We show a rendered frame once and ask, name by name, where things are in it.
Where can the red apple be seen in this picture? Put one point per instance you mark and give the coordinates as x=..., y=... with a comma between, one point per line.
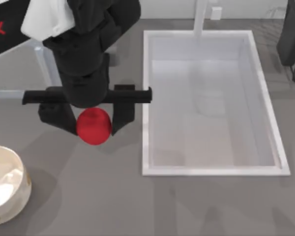
x=94, y=127

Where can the cream glossy bowl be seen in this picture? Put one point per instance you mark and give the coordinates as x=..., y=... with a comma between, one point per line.
x=7, y=184

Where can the white sink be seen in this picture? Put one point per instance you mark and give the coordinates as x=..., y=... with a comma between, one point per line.
x=211, y=110

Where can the white wall socket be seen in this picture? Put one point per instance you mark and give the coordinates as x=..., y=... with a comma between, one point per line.
x=216, y=13

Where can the pale grey frame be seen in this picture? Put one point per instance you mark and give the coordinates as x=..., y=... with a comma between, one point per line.
x=45, y=68

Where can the white tall tap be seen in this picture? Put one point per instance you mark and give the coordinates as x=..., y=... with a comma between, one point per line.
x=199, y=17

